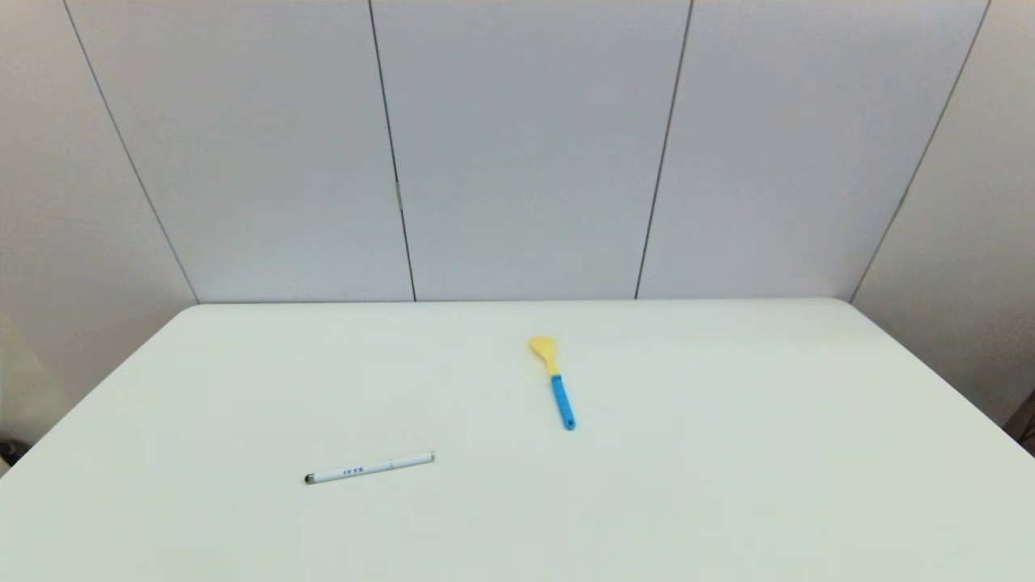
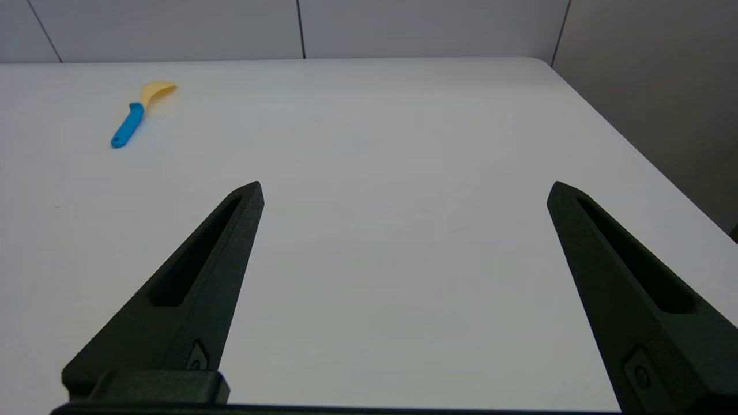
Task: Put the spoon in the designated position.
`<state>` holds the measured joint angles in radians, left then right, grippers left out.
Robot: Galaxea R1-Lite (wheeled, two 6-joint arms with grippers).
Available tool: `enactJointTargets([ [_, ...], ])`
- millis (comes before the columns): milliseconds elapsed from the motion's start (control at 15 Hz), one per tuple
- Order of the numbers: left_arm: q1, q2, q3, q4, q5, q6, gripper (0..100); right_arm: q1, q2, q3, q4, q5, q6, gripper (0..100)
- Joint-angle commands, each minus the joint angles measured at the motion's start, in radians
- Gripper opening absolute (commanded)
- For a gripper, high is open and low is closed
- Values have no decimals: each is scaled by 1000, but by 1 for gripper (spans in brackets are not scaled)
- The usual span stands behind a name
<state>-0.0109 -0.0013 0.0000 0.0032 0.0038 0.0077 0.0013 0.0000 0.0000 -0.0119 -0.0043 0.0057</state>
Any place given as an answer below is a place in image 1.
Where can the white pen with black tip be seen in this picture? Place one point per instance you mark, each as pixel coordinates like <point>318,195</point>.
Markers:
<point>364,470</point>

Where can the dark object on floor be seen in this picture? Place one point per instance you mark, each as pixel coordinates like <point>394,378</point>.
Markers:
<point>10,451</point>

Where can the brown furniture piece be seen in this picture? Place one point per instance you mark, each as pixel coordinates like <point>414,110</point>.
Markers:
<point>1025,424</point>

